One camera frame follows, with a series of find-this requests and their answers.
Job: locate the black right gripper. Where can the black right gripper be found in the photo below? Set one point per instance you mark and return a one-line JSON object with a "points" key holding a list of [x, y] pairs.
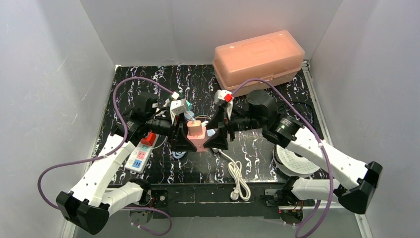
{"points": [[228, 128]]}

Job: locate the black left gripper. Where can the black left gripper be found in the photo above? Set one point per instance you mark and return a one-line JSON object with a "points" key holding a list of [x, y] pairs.
{"points": [[175, 132]]}

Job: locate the pink power adapter plug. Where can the pink power adapter plug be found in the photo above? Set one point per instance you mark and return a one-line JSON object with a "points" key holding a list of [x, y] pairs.
{"points": [[197, 134]]}

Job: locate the long white power strip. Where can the long white power strip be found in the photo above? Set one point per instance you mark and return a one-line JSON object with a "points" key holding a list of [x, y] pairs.
{"points": [[137, 160]]}

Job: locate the pink translucent storage box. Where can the pink translucent storage box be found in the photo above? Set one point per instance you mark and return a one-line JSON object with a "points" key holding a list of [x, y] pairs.
{"points": [[275, 58]]}

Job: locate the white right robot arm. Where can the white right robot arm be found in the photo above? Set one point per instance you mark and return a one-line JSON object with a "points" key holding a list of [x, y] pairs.
{"points": [[353, 182]]}

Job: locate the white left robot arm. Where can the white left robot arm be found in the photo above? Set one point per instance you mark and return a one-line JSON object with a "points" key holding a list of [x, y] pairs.
{"points": [[88, 205]]}

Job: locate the red power adapter plug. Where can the red power adapter plug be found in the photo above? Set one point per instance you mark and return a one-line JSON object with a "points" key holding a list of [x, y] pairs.
{"points": [[149, 140]]}

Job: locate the green and yellow adapter stack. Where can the green and yellow adapter stack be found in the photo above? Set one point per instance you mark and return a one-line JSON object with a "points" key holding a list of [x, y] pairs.
{"points": [[179, 96]]}

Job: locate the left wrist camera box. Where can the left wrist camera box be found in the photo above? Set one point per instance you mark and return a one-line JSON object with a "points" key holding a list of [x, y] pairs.
{"points": [[178, 104]]}

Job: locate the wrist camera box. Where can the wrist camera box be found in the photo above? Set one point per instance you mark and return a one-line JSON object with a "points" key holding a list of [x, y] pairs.
{"points": [[223, 96], [178, 104]]}

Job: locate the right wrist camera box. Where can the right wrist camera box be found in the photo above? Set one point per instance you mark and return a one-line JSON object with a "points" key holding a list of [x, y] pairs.
{"points": [[223, 96]]}

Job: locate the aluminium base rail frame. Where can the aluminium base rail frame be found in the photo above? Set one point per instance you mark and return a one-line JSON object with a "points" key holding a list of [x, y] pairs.
{"points": [[212, 200]]}

